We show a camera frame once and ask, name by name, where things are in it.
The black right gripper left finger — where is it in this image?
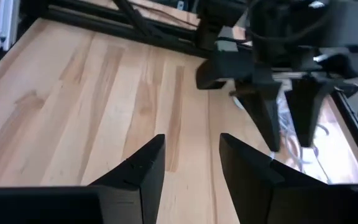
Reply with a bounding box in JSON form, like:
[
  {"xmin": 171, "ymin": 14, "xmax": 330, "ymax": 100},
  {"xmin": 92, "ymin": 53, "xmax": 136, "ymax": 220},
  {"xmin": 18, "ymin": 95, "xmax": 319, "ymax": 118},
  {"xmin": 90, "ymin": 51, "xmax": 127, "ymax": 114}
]
[{"xmin": 0, "ymin": 133, "xmax": 167, "ymax": 224}]

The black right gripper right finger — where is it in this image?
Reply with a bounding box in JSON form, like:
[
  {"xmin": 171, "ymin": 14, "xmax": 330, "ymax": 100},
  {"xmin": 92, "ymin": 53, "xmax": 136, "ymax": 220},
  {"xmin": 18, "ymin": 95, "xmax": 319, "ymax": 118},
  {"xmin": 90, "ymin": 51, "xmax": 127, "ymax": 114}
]
[{"xmin": 218, "ymin": 133, "xmax": 358, "ymax": 224}]

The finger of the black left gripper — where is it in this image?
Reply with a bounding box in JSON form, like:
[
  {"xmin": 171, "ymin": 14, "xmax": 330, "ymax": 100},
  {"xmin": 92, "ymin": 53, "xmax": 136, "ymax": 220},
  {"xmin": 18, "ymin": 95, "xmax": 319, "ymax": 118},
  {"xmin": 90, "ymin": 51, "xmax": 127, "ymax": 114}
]
[
  {"xmin": 283, "ymin": 77, "xmax": 337, "ymax": 149},
  {"xmin": 235, "ymin": 81, "xmax": 283, "ymax": 153}
]

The black aluminium frame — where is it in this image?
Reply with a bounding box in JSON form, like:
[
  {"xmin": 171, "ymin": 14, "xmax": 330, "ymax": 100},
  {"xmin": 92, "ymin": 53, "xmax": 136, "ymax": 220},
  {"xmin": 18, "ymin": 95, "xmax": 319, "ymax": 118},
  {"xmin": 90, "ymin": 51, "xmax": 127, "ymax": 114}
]
[{"xmin": 0, "ymin": 0, "xmax": 358, "ymax": 180}]

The white metal bracket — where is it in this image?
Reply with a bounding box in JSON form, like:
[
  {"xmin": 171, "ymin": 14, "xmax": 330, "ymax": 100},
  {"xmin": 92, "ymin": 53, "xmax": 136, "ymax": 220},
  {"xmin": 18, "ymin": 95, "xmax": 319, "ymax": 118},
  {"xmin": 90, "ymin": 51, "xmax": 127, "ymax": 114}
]
[{"xmin": 0, "ymin": 0, "xmax": 21, "ymax": 52}]

